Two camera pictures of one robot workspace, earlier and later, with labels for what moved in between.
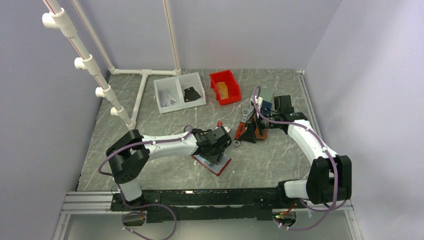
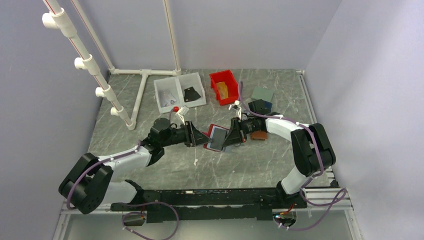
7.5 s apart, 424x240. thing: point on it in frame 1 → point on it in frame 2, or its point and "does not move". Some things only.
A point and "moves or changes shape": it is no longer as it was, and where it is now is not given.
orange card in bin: x=223 y=90 does not move
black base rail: x=249 y=204 does not move
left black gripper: x=216 y=158 → x=193 y=136
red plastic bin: x=233 y=90 does not move
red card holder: x=216 y=169 moves or changes shape
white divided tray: x=180 y=92 does not move
